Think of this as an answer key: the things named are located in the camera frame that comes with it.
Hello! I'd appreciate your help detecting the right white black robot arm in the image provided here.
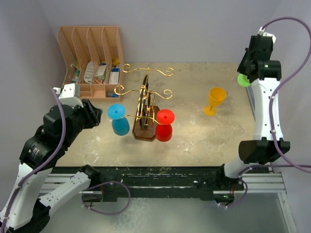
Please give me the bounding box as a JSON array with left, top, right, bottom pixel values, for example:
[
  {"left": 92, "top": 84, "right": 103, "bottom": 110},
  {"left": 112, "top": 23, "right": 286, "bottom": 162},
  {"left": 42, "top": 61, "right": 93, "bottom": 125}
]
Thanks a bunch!
[{"left": 216, "top": 33, "right": 290, "bottom": 190}]

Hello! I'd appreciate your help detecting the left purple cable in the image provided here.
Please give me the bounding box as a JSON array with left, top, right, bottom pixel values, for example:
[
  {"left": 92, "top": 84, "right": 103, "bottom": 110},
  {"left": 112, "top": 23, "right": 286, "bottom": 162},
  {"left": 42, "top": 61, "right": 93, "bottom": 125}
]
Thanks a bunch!
[{"left": 0, "top": 88, "right": 67, "bottom": 226}]

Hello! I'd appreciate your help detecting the yellow plastic wine glass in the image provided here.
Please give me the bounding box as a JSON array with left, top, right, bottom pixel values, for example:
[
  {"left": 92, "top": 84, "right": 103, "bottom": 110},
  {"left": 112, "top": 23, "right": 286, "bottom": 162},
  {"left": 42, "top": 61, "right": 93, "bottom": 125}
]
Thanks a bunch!
[{"left": 204, "top": 87, "right": 226, "bottom": 116}]

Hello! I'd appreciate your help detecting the green plastic wine glass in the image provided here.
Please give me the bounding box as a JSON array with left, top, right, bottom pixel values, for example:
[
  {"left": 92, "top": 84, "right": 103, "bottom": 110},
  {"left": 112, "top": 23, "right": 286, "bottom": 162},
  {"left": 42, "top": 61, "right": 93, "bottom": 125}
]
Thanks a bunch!
[{"left": 237, "top": 74, "right": 251, "bottom": 87}]

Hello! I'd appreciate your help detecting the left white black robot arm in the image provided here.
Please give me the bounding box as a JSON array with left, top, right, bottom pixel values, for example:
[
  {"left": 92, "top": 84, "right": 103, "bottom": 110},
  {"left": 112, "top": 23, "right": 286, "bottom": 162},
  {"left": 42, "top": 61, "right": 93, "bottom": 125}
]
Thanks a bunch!
[{"left": 0, "top": 99, "right": 103, "bottom": 233}]

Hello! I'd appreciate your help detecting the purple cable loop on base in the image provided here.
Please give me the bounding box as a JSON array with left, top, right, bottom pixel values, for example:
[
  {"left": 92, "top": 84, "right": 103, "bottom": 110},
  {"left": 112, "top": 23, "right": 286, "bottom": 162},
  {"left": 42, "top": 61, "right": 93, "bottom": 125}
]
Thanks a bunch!
[{"left": 81, "top": 179, "right": 133, "bottom": 216}]

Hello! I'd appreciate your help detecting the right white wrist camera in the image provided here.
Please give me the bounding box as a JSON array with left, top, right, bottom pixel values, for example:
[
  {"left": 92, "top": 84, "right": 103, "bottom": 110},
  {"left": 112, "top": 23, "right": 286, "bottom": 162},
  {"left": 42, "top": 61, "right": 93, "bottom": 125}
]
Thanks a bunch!
[{"left": 257, "top": 27, "right": 276, "bottom": 43}]

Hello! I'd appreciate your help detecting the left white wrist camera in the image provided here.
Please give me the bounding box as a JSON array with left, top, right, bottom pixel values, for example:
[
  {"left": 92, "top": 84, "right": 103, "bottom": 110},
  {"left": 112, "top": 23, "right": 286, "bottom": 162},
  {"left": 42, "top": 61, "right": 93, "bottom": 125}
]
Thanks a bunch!
[{"left": 53, "top": 83, "right": 82, "bottom": 108}]

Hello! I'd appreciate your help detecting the gold wire wine glass rack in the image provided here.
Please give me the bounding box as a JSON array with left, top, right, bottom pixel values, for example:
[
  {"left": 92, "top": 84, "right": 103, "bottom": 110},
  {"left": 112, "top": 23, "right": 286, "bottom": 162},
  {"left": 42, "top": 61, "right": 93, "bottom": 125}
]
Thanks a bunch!
[{"left": 114, "top": 64, "right": 174, "bottom": 141}]

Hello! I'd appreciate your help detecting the red plastic wine glass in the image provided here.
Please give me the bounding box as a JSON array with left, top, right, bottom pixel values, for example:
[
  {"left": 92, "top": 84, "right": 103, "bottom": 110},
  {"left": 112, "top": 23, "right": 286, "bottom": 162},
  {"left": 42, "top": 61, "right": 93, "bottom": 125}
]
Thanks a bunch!
[{"left": 155, "top": 109, "right": 175, "bottom": 142}]

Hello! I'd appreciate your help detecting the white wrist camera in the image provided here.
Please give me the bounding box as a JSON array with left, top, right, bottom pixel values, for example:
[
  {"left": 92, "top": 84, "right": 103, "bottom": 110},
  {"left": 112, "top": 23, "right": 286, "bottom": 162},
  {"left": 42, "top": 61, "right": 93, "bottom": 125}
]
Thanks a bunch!
[
  {"left": 257, "top": 27, "right": 276, "bottom": 43},
  {"left": 53, "top": 83, "right": 82, "bottom": 108}
]

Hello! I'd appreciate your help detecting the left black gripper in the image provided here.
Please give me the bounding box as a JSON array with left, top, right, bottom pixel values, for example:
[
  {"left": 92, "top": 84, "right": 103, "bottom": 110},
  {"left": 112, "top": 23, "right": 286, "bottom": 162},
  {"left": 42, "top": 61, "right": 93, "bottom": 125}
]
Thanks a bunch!
[{"left": 63, "top": 98, "right": 103, "bottom": 147}]

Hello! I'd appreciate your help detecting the blue plastic wine glass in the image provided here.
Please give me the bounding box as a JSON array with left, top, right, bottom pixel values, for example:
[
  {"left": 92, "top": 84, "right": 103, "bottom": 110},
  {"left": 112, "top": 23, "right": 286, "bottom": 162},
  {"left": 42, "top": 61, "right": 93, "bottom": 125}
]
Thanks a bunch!
[{"left": 107, "top": 103, "right": 130, "bottom": 136}]

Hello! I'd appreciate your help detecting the pink plastic desk organizer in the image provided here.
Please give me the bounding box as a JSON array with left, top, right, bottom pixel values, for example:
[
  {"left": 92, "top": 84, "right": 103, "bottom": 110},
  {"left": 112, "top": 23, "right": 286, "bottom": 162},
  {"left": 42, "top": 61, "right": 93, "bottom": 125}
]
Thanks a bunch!
[{"left": 57, "top": 26, "right": 125, "bottom": 102}]

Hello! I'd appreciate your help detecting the black metal base frame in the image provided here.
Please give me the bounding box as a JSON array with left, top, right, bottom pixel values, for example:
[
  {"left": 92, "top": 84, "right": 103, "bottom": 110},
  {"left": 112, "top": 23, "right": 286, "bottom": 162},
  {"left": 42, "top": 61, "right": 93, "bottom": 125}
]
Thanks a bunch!
[{"left": 41, "top": 165, "right": 285, "bottom": 202}]

